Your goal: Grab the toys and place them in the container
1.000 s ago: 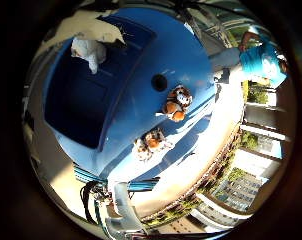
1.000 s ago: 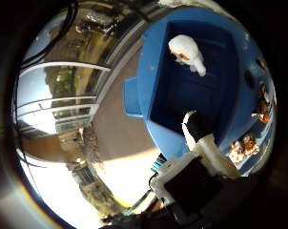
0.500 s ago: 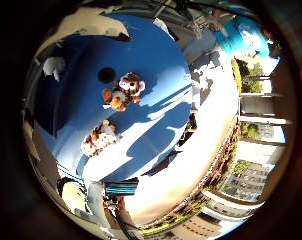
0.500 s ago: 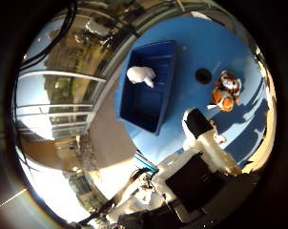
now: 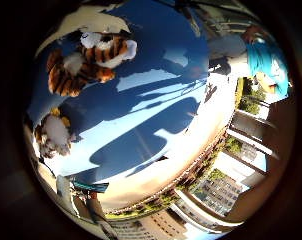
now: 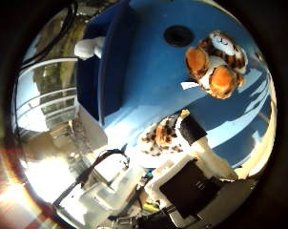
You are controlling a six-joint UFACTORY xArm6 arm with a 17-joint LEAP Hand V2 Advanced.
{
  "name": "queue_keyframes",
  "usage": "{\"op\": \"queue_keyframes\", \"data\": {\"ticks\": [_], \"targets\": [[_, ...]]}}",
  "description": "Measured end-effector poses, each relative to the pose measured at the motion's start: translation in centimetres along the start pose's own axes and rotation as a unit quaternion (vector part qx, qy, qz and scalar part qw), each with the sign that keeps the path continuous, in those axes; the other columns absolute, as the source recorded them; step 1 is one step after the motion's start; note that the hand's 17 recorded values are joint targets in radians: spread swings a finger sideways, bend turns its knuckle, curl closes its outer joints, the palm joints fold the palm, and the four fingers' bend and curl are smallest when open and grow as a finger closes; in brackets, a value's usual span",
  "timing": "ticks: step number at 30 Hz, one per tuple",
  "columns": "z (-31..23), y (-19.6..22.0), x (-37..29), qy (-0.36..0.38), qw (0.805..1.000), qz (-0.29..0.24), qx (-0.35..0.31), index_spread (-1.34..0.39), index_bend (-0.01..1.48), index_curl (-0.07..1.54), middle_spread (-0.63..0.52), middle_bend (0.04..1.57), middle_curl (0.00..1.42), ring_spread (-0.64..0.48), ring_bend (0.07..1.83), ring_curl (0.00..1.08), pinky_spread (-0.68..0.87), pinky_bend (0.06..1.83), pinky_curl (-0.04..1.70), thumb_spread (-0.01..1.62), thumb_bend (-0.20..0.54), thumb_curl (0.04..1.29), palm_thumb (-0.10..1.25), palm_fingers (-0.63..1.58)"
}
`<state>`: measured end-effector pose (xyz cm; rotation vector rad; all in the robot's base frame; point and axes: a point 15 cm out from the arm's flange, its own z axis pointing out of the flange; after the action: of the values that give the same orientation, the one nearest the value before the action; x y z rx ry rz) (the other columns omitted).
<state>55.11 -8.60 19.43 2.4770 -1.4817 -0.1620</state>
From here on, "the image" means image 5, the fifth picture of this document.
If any brown spotted white plush toy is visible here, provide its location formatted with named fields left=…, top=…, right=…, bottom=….
left=33, top=107, right=76, bottom=160

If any orange striped tiger plush toy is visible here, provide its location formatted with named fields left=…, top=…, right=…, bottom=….
left=45, top=30, right=139, bottom=98

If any blue striped cloth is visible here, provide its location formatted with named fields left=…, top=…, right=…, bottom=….
left=72, top=180, right=110, bottom=194

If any person in teal shirt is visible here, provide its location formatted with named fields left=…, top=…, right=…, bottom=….
left=207, top=24, right=292, bottom=101

